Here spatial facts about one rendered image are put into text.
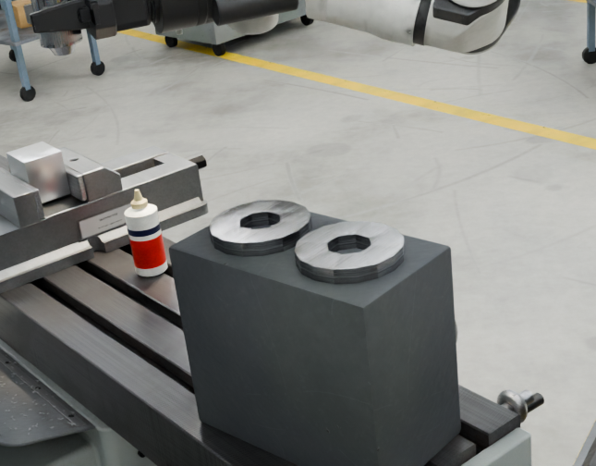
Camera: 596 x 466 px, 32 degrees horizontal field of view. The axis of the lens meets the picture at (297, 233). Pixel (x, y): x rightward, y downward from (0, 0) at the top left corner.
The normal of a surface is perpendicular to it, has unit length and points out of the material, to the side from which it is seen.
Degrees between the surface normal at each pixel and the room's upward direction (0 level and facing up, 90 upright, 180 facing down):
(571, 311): 0
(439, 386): 90
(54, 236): 90
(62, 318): 0
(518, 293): 0
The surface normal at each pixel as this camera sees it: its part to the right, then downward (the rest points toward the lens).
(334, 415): -0.65, 0.38
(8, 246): 0.59, 0.28
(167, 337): -0.11, -0.90
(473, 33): 0.45, 0.84
